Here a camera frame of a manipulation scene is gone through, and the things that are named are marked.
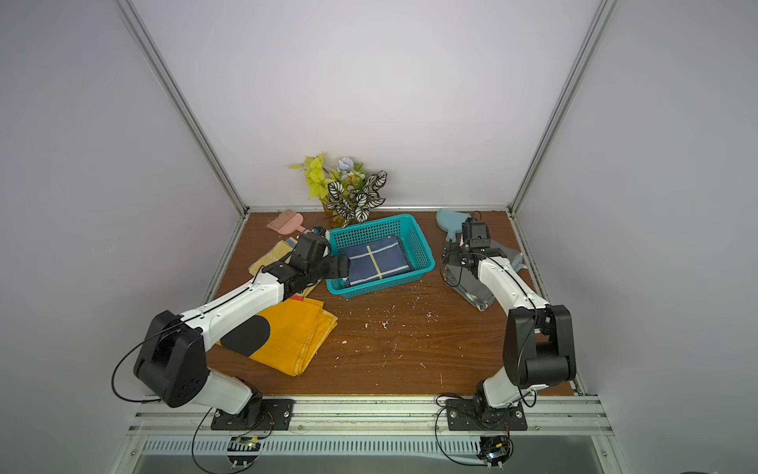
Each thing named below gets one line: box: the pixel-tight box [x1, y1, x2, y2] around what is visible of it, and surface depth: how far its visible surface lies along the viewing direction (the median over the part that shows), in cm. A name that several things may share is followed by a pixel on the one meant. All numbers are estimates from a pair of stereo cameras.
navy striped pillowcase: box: [339, 235, 415, 288], surface depth 104 cm
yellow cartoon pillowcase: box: [217, 298, 339, 377], surface depth 87 cm
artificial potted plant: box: [289, 152, 388, 230], surface depth 94 cm
